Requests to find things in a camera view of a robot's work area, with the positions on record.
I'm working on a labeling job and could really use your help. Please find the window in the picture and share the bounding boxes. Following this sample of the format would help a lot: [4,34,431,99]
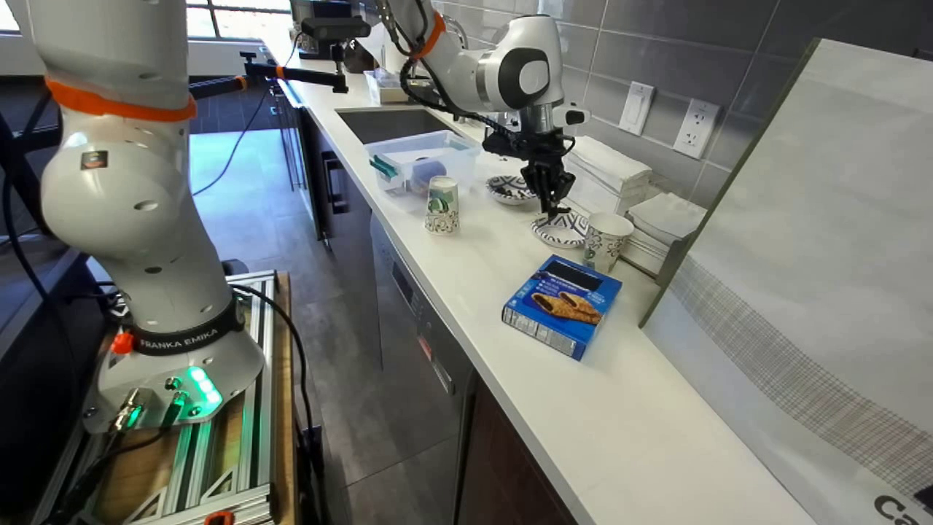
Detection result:
[183,0,295,44]

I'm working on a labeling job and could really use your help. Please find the steel sink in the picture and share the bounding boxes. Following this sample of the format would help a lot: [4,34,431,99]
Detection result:
[335,105,453,148]

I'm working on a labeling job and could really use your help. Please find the paper cup with green print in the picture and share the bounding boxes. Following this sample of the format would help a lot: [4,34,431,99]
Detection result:
[422,172,463,237]

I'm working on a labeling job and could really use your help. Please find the aluminium frame stand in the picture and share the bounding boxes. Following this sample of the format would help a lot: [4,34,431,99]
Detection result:
[37,267,281,525]

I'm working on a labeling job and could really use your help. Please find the clear plastic bin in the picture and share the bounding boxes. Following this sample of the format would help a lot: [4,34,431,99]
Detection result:
[364,129,491,197]

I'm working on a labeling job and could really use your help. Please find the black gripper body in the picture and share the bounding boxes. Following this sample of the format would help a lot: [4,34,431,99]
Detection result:
[482,126,577,188]

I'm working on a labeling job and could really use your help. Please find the small white box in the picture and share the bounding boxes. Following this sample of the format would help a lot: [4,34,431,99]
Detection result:
[620,188,708,279]

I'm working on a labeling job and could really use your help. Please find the white wall outlet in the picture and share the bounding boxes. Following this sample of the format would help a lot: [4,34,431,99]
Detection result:
[614,79,660,137]
[671,95,722,159]

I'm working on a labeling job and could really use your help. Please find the white cup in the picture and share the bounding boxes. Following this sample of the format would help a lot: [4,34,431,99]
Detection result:
[582,213,639,273]

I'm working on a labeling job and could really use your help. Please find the dark lower cabinet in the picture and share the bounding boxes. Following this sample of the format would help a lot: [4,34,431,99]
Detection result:
[295,105,585,525]

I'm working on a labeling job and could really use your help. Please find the large green white paper bag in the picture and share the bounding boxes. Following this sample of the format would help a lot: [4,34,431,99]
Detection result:
[639,34,933,525]

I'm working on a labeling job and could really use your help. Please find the pale blue cup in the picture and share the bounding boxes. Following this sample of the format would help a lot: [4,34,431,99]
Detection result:
[405,153,453,196]

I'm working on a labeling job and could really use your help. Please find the thin black cable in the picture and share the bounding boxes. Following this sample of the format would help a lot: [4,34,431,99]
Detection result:
[230,282,330,525]

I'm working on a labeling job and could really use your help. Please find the black braided cable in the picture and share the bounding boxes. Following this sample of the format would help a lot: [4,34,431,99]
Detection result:
[378,0,511,137]

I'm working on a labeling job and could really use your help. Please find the blue cardboard box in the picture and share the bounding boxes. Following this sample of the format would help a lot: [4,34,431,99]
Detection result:
[498,254,625,365]

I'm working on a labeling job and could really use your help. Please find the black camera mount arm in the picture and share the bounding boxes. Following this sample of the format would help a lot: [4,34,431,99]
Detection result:
[157,50,354,123]

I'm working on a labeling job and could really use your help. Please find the black camera device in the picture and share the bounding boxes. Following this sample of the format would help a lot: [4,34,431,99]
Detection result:
[288,0,378,62]

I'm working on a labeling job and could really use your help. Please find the wooden plank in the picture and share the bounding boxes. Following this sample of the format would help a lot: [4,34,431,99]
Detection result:
[268,267,300,525]

